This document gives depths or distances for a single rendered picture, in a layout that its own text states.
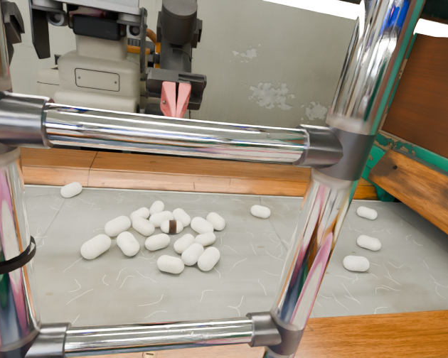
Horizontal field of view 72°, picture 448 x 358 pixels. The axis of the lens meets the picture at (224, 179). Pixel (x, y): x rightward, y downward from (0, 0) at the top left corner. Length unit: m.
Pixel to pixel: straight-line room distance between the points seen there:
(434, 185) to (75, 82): 0.91
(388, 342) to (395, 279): 0.15
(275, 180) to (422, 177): 0.25
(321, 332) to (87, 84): 0.88
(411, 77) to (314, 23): 1.88
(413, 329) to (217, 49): 2.20
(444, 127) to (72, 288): 0.63
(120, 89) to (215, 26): 1.49
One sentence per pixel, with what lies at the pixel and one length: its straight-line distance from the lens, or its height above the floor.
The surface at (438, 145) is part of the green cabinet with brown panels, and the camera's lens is 0.67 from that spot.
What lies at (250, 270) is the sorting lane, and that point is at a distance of 0.41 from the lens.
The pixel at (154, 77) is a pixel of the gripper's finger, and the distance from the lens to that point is 0.53.
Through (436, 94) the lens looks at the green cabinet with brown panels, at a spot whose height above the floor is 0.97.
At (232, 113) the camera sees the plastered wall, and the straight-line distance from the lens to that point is 2.48.
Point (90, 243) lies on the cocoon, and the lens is 0.40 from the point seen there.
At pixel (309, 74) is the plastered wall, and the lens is 2.60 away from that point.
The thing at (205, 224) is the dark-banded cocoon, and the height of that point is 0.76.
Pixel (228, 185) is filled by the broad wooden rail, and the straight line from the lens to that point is 0.58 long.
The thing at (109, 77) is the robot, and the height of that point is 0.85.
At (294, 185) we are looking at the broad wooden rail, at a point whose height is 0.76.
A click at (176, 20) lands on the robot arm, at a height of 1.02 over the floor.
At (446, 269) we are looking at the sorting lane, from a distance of 0.58.
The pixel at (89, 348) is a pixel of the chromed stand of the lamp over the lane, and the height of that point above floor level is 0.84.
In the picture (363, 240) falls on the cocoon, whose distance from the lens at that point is 0.53.
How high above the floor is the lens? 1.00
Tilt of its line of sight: 24 degrees down
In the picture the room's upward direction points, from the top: 10 degrees clockwise
